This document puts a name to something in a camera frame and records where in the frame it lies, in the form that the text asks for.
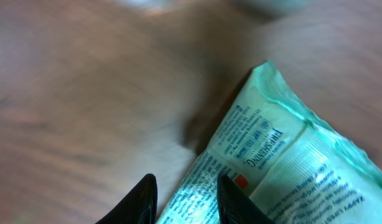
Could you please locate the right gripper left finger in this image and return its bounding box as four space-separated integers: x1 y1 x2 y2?
96 174 157 224

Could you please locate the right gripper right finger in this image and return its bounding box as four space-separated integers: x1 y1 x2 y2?
217 175 274 224

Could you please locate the teal wet wipes pack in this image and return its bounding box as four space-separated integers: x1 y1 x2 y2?
158 62 382 223

